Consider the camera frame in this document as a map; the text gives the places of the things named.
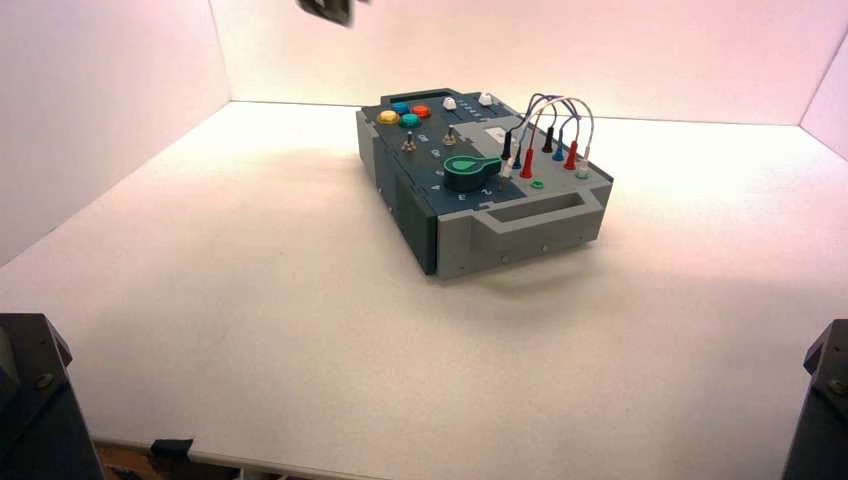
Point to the white slider knob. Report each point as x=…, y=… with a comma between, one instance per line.
x=485, y=100
x=448, y=104

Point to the white number display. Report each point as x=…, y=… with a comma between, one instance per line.
x=496, y=134

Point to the red push button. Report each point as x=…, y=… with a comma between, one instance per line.
x=421, y=111

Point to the green rotary knob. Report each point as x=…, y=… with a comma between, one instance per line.
x=464, y=173

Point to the teal push button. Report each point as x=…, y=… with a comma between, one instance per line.
x=410, y=121

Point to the blue push button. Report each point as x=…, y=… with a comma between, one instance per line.
x=400, y=107

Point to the metal toggle switch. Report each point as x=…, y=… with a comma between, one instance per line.
x=409, y=143
x=449, y=137

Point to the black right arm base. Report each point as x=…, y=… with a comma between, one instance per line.
x=825, y=411

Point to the grey and blue control box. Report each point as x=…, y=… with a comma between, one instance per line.
x=457, y=238

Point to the black table edge clamp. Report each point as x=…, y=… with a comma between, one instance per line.
x=171, y=454

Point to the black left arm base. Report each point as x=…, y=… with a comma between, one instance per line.
x=33, y=411

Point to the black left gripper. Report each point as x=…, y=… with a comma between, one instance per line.
x=331, y=9

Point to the yellow push button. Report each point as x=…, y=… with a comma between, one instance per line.
x=388, y=118

